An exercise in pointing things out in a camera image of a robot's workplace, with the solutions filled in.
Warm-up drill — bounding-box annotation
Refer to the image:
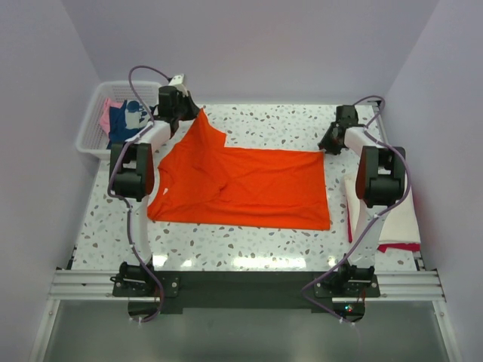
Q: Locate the pink t shirt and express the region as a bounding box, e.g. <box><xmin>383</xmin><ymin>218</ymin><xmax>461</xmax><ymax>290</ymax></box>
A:
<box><xmin>99</xmin><ymin>98</ymin><xmax>111</xmax><ymax>135</ymax></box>

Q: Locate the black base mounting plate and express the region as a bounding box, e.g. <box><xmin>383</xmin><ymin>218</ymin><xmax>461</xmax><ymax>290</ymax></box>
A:
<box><xmin>110</xmin><ymin>263</ymin><xmax>381</xmax><ymax>322</ymax></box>

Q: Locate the navy blue printed t shirt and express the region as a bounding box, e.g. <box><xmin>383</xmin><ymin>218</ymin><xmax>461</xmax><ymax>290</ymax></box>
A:
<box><xmin>107</xmin><ymin>100</ymin><xmax>150</xmax><ymax>149</ymax></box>

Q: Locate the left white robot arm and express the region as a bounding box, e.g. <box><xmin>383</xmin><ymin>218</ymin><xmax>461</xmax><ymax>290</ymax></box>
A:
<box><xmin>108</xmin><ymin>85</ymin><xmax>200</xmax><ymax>269</ymax></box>

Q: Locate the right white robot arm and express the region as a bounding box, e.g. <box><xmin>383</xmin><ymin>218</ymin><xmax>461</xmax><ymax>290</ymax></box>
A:
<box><xmin>318</xmin><ymin>105</ymin><xmax>408</xmax><ymax>296</ymax></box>

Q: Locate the orange t shirt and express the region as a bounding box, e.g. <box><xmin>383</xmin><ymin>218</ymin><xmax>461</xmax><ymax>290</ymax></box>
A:
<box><xmin>147</xmin><ymin>112</ymin><xmax>331</xmax><ymax>231</ymax></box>

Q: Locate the aluminium frame rail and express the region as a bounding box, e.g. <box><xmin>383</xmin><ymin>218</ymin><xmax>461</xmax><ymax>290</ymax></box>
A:
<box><xmin>48</xmin><ymin>270</ymin><xmax>446</xmax><ymax>302</ymax></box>

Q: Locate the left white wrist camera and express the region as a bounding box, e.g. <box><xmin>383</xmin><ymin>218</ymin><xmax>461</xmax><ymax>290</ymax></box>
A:
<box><xmin>168</xmin><ymin>74</ymin><xmax>188</xmax><ymax>97</ymax></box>

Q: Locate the white plastic laundry basket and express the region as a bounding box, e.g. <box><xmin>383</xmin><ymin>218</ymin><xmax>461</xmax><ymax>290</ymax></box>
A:
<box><xmin>76</xmin><ymin>81</ymin><xmax>161</xmax><ymax>160</ymax></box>

